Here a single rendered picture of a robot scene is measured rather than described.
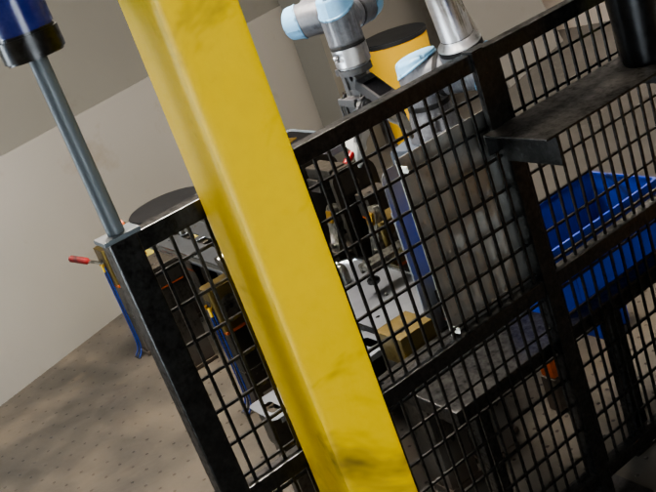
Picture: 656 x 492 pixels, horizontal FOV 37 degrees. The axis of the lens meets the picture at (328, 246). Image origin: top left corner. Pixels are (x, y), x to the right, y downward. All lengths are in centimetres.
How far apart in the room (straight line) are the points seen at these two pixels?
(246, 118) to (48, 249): 380
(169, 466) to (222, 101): 145
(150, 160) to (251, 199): 418
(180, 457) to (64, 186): 271
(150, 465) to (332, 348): 129
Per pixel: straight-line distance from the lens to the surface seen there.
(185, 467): 240
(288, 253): 118
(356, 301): 212
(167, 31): 110
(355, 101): 205
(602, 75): 161
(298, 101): 623
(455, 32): 250
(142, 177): 527
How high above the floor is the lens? 189
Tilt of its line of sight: 21 degrees down
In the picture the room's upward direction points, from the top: 20 degrees counter-clockwise
